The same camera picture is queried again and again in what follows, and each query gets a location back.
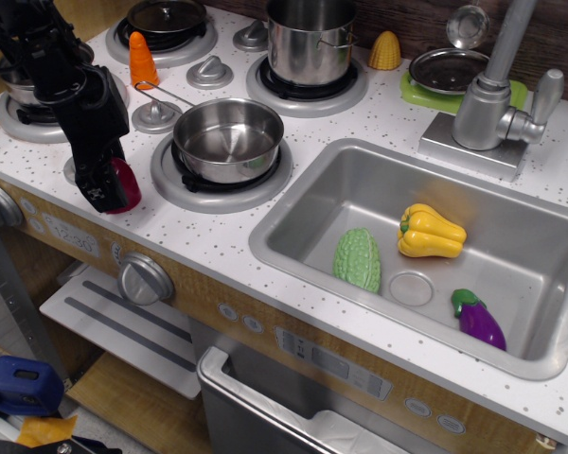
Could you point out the back right stove burner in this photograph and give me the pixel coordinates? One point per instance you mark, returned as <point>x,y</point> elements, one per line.
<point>299,101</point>

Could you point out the purple toy eggplant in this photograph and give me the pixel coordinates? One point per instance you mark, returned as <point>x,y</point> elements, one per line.
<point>475,320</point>

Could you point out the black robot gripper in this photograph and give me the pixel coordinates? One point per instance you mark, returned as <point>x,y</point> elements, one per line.
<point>93,117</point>

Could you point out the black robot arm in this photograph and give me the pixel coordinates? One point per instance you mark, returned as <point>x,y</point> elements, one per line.
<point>34,37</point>

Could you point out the yellow toy corn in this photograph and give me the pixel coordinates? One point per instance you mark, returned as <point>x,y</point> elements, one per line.
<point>385,53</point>

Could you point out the green toy bitter gourd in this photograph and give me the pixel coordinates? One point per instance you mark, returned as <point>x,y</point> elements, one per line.
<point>357,260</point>

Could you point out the front right stove burner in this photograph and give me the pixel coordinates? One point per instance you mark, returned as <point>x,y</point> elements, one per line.
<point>167,180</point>

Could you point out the green plastic board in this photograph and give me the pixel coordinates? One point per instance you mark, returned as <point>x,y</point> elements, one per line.
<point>413,93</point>

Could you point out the steel pan lid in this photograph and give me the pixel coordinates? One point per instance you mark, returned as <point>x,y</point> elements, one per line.
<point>447,71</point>

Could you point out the grey stove knob front left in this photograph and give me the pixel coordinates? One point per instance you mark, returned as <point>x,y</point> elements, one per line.
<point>69,171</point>

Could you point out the grey stove knob upper middle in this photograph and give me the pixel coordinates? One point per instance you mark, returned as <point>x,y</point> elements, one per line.
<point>210,74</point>

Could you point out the white oven shelf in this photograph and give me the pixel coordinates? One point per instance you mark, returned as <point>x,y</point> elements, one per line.
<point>153,339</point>

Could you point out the yellow toy bell pepper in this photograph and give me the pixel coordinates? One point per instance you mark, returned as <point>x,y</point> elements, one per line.
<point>423,232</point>

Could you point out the grey oven dial large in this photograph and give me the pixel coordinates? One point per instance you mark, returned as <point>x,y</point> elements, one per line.
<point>143,282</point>

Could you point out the steel ladle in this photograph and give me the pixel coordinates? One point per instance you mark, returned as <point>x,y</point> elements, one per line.
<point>468,26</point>

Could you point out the back left stove burner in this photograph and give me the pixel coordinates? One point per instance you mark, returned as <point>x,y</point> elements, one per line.
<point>189,51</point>

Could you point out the grey stove knob centre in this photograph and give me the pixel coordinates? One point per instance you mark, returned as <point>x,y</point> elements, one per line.
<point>156,117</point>

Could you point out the small steel pot left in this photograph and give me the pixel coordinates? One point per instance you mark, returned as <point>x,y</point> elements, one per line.
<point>19,85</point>

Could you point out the grey stove knob back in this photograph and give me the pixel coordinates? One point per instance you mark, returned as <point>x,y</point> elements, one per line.
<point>253,38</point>

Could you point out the steel saucepan with handle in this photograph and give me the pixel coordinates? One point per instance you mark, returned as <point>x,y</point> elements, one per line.
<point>227,140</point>

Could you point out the orange toy carrot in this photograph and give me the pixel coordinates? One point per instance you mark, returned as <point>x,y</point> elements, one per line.
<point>143,71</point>

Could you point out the grey dishwasher door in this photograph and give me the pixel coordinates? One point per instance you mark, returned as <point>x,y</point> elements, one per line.
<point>241,419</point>

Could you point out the silver toy faucet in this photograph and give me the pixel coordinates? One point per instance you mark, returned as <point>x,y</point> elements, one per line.
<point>488,135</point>

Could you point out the front left stove burner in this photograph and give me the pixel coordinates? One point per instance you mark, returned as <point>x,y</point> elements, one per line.
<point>31,124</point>

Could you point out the red toy sweet potato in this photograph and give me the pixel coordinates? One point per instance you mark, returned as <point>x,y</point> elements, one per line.
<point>128,195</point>

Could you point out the stove burner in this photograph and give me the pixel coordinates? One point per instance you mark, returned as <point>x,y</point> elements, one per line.
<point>189,51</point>
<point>299,101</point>
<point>167,180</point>
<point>31,124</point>

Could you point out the black pot lid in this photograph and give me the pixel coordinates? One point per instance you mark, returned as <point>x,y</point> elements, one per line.
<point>166,16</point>

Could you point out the blue clamp tool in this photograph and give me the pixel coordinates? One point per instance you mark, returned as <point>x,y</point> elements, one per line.
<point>29,387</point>

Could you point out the tall steel stock pot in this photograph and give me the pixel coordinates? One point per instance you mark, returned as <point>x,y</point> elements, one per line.
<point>310,41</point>

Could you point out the grey stove knob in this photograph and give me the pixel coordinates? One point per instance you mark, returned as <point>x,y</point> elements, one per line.
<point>156,117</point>
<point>210,74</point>
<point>253,38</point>
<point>69,171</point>

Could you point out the grey toy sink basin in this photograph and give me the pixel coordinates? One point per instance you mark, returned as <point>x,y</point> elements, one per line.
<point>515,258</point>

